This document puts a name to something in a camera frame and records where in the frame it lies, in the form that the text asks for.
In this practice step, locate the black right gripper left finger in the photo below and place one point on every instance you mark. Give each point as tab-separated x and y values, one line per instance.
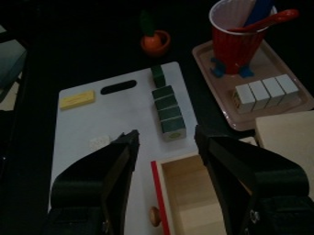
89	183

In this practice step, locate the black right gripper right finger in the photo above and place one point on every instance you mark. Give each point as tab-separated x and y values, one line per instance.
260	189

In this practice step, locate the wooden drawer with red front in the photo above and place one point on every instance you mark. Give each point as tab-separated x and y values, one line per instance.
187	192

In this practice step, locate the beige wooden board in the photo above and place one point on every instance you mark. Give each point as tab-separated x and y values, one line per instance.
287	140

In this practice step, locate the white plastic cutting board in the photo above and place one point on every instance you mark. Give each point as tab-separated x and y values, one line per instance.
113	119

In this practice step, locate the yellow rectangular toy block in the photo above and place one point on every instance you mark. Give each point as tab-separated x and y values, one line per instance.
76	99

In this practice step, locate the dark green block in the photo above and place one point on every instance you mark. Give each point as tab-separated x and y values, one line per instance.
168	114

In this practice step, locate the white sliced toy block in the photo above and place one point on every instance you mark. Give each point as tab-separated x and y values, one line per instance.
266	92

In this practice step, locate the pink plastic tray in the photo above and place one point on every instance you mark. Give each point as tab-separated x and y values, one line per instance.
270	76

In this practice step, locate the green toy cucumber end piece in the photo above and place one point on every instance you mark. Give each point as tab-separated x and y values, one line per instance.
158	76

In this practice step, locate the blue plastic cup base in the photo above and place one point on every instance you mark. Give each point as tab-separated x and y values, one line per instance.
218	69

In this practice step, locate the red ribbed plastic cup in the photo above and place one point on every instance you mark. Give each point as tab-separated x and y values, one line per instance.
235	46

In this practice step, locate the toy carrot in brown pot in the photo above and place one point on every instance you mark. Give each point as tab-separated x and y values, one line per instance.
155	41

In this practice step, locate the red plastic spoon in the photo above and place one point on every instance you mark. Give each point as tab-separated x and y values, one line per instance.
266	21

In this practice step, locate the blue plastic utensil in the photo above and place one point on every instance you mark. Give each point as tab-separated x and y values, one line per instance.
256	12

